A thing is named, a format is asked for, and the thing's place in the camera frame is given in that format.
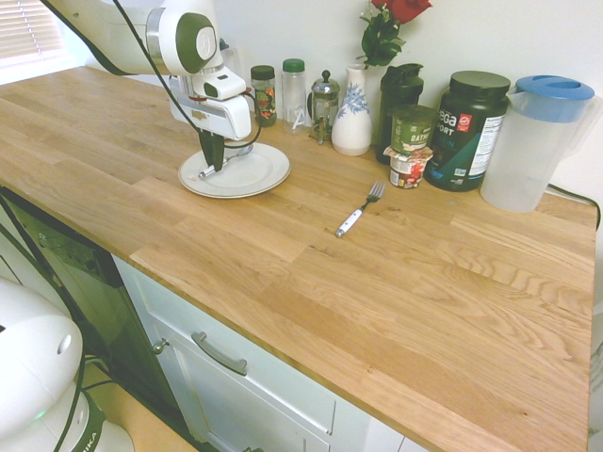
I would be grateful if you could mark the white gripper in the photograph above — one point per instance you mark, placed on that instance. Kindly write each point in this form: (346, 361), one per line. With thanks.
(226, 120)

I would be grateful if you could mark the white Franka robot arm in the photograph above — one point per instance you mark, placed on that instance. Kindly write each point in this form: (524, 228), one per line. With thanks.
(118, 37)

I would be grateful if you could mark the white plate with gold rim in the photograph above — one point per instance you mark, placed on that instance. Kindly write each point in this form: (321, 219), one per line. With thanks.
(254, 174)

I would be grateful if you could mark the spice jar with dark lid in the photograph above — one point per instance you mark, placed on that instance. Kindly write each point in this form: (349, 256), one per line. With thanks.
(264, 103)

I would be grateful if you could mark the clear bottle with blue cap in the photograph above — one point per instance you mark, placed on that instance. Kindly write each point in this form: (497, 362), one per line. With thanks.
(232, 61)

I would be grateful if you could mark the clear bottle with green lid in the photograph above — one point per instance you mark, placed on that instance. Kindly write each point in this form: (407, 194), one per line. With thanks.
(294, 94)

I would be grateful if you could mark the glass French press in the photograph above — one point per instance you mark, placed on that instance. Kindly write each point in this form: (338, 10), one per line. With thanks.
(325, 101)

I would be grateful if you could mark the white vase with blue print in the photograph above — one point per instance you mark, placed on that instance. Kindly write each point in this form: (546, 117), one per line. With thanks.
(351, 132)

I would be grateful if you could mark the black dishwasher front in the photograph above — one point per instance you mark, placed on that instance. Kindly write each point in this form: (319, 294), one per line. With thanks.
(94, 282)

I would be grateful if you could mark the red yogurt cup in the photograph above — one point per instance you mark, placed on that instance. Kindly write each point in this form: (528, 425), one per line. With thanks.
(407, 172)

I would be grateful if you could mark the black shaker bottle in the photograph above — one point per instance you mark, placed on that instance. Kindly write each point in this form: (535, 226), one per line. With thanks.
(400, 89)

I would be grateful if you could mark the green oatmeal cup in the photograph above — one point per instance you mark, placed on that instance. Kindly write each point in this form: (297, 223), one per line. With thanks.
(412, 132)

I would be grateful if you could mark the red rose with green leaves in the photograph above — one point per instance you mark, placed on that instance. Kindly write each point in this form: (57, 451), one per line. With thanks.
(381, 37)

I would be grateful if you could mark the silver cabinet knob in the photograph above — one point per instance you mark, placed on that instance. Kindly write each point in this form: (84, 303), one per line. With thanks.
(159, 347)

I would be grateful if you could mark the white window blind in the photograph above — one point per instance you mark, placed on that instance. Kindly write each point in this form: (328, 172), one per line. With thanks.
(19, 33)

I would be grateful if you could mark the white drawer front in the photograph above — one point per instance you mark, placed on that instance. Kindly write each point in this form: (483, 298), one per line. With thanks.
(264, 391)

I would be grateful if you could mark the black protein powder tub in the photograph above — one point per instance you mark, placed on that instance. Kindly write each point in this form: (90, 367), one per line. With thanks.
(466, 127)

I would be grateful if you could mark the white cabinet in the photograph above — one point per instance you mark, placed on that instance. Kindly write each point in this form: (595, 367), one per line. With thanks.
(292, 424)

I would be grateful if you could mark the clear pitcher with blue lid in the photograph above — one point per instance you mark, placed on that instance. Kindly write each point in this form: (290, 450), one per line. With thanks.
(523, 150)

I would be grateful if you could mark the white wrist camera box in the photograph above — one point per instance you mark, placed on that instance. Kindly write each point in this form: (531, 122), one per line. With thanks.
(223, 85)

